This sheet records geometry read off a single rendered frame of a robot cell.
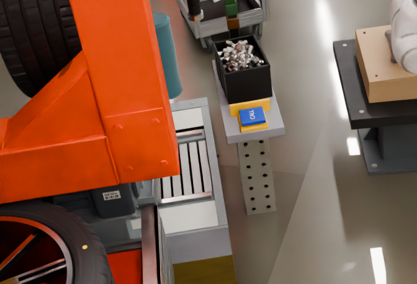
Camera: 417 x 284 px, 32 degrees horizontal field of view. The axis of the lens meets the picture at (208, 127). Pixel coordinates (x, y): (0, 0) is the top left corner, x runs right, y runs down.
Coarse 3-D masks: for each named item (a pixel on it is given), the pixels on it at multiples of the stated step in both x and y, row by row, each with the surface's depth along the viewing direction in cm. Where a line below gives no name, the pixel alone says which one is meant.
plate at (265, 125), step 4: (264, 112) 214; (240, 120) 212; (240, 124) 211; (256, 124) 210; (260, 124) 210; (264, 124) 209; (240, 128) 210; (244, 128) 209; (248, 128) 209; (252, 128) 209; (256, 128) 209; (260, 128) 209; (264, 128) 209
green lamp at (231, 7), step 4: (228, 0) 231; (232, 0) 230; (224, 4) 230; (228, 4) 228; (232, 4) 228; (236, 4) 228; (228, 8) 229; (232, 8) 229; (236, 8) 229; (228, 12) 229; (232, 12) 230; (236, 12) 230
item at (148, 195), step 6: (144, 180) 245; (150, 180) 245; (144, 186) 243; (150, 186) 243; (144, 192) 241; (150, 192) 240; (156, 192) 247; (138, 198) 235; (144, 198) 235; (150, 198) 235; (156, 198) 243; (138, 204) 236; (144, 204) 237; (150, 204) 237; (156, 204) 239; (138, 210) 238
